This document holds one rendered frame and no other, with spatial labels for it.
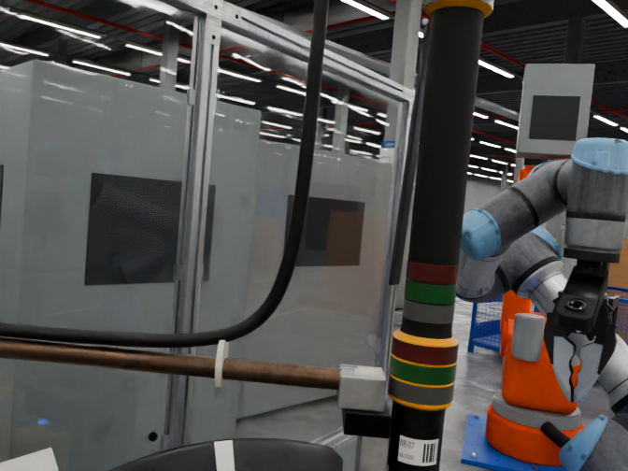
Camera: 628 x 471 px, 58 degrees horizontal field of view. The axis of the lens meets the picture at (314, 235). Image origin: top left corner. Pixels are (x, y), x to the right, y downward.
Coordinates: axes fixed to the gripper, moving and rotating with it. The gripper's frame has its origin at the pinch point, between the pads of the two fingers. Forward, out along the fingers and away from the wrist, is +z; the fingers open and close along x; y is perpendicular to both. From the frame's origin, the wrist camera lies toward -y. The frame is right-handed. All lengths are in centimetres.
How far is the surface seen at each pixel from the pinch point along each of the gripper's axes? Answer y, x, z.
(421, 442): -51, 0, -8
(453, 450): 308, 124, 142
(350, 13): 846, 599, -396
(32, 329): -65, 23, -13
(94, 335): -63, 19, -13
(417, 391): -52, 0, -12
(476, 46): -50, -1, -34
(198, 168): -7, 70, -28
